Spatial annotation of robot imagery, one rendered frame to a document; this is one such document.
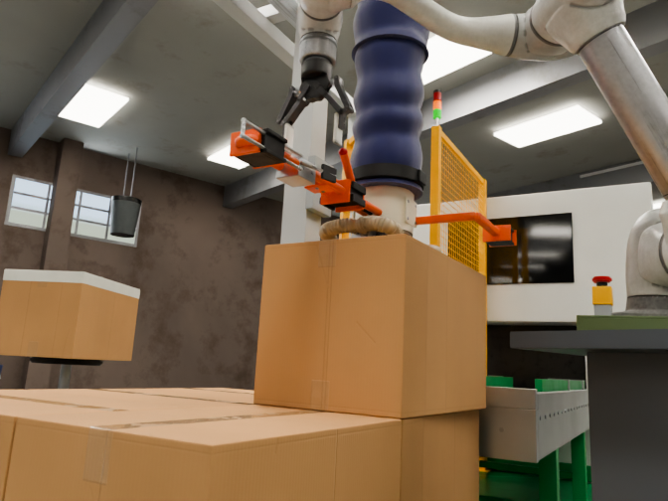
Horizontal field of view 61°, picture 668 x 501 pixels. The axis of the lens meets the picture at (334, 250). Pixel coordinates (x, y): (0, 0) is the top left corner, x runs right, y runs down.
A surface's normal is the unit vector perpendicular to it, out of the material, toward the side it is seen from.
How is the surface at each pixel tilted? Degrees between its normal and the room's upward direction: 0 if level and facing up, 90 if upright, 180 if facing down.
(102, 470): 90
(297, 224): 90
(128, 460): 90
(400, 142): 81
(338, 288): 90
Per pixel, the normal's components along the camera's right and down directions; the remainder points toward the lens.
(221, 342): 0.64, -0.12
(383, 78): -0.18, -0.45
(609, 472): -0.77, -0.17
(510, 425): -0.49, -0.20
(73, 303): -0.11, -0.21
